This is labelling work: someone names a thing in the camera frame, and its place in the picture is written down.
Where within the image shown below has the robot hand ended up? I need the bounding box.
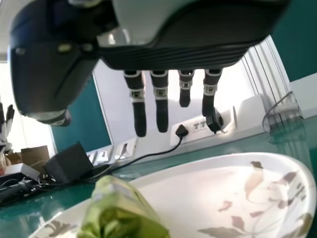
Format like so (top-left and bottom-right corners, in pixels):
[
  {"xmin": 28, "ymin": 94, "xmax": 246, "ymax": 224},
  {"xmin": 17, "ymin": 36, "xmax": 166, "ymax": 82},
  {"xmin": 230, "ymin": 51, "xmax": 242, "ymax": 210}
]
[
  {"xmin": 8, "ymin": 0, "xmax": 292, "ymax": 137},
  {"xmin": 0, "ymin": 104, "xmax": 15, "ymax": 153}
]

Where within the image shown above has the yellow-green biscuit packet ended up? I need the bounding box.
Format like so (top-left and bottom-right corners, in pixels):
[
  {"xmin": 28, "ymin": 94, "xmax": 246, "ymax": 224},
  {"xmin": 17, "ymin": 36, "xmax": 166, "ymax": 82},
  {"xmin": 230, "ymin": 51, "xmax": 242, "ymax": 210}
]
[{"xmin": 78, "ymin": 175, "xmax": 171, "ymax": 238}]

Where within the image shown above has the small white socket plate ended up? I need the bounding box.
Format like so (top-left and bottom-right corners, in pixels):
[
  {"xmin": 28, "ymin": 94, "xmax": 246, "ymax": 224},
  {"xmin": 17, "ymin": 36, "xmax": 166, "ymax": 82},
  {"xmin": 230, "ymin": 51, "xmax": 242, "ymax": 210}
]
[
  {"xmin": 86, "ymin": 146, "xmax": 114, "ymax": 166},
  {"xmin": 113, "ymin": 138, "xmax": 138, "ymax": 160}
]

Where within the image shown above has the plate with brown leaf pattern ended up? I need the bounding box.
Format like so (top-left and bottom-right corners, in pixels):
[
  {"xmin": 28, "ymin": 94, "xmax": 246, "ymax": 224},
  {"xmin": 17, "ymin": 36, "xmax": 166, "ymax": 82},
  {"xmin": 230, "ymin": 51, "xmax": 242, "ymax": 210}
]
[{"xmin": 28, "ymin": 151, "xmax": 317, "ymax": 238}]

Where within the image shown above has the cardboard box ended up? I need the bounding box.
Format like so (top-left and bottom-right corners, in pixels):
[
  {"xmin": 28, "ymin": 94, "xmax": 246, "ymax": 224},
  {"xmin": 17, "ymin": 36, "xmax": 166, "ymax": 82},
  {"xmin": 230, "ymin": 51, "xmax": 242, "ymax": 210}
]
[{"xmin": 21, "ymin": 145, "xmax": 50, "ymax": 172}]

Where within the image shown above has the black box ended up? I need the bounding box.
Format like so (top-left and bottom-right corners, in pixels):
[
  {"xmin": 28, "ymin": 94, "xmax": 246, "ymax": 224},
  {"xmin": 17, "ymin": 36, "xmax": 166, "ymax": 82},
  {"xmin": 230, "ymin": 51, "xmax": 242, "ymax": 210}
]
[{"xmin": 43, "ymin": 141, "xmax": 94, "ymax": 184}]

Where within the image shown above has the black plug adapter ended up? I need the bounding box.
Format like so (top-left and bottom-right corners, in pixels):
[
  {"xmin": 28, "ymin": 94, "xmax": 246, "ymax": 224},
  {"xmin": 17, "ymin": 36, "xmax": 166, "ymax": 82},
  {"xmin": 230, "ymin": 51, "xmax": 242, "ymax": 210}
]
[{"xmin": 206, "ymin": 106, "xmax": 225, "ymax": 134}]

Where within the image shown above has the long white socket strip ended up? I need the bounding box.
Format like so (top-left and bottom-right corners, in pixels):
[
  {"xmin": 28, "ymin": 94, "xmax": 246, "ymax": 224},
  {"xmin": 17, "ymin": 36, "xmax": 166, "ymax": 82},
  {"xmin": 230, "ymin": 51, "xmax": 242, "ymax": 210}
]
[{"xmin": 169, "ymin": 109, "xmax": 239, "ymax": 146}]

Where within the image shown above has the black cable bundle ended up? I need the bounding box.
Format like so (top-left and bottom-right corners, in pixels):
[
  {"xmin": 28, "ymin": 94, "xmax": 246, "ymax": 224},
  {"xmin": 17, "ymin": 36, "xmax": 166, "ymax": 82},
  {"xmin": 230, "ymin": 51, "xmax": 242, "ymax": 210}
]
[{"xmin": 0, "ymin": 173, "xmax": 65, "ymax": 206}]

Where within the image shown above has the black plug with cable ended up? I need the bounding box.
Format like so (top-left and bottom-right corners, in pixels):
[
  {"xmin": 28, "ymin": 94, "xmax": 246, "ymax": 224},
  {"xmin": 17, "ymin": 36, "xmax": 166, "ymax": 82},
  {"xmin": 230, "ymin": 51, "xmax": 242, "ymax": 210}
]
[{"xmin": 93, "ymin": 124, "xmax": 189, "ymax": 179}]

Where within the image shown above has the clear wire cable holder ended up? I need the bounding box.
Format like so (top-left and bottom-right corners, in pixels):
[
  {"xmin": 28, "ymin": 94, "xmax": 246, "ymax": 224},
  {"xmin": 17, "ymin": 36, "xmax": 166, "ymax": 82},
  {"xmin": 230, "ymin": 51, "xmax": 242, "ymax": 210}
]
[{"xmin": 262, "ymin": 91, "xmax": 307, "ymax": 137}]

